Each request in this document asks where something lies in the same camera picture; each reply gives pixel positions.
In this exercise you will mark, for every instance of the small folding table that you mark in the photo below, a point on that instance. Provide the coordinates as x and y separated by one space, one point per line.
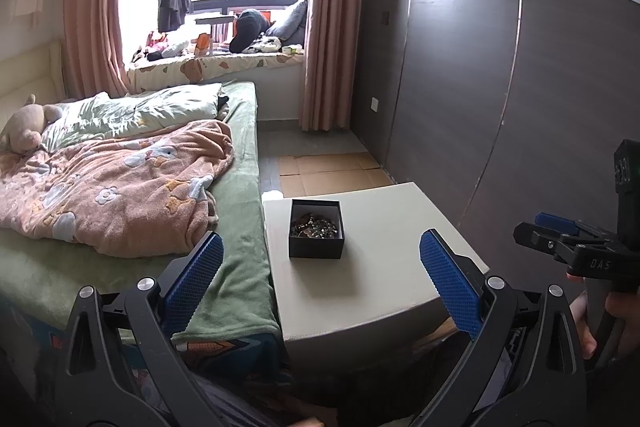
215 21

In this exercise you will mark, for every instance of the pink curtain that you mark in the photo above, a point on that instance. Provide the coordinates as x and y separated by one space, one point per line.
95 7
330 32

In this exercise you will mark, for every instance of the white wall outlet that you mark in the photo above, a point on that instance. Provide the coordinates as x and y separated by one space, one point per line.
374 104

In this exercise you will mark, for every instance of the bed with green sheet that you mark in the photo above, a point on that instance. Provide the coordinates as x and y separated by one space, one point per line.
240 147

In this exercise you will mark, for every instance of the beige plush toy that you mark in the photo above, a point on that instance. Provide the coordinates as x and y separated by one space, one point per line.
27 127

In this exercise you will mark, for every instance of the pink fleece blanket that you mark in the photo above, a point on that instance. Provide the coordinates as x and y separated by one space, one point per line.
125 187

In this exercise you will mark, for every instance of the pile of colourful toys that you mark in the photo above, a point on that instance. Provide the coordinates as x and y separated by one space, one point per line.
160 47

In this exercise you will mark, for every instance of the white square table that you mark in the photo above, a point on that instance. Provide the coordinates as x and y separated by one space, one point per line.
380 217

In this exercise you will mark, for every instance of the printed windowsill cushion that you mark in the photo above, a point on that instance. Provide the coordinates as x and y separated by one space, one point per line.
225 66

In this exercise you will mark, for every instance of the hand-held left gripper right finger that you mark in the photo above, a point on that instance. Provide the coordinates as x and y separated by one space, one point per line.
447 279

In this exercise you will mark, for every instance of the black jewelry box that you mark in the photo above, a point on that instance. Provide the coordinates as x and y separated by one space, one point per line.
315 249

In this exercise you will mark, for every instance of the grey pillow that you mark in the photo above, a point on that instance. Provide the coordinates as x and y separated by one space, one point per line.
290 24

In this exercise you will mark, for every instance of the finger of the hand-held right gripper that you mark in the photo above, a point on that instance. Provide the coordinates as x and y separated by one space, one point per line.
537 239
552 222

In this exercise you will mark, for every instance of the person's right hand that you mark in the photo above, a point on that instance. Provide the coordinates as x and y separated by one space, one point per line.
622 314

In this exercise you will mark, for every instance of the black bag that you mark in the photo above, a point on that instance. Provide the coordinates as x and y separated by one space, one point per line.
247 29

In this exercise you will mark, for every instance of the flattened cardboard sheets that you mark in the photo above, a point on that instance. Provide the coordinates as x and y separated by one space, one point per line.
330 172

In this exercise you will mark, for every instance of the person's legs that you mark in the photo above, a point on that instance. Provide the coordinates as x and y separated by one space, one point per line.
240 407

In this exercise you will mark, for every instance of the light green pillow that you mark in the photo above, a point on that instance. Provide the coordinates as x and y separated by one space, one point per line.
130 112

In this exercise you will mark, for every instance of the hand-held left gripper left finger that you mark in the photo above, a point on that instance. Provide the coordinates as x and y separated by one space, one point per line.
195 277

